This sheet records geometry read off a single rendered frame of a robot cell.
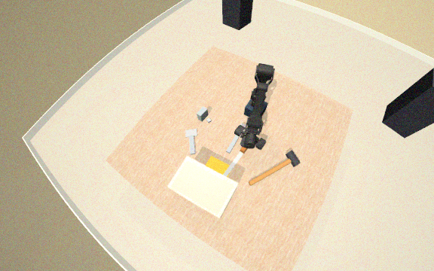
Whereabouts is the mallet with wooden handle and black head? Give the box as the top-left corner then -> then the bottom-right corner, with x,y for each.
249,151 -> 301,186

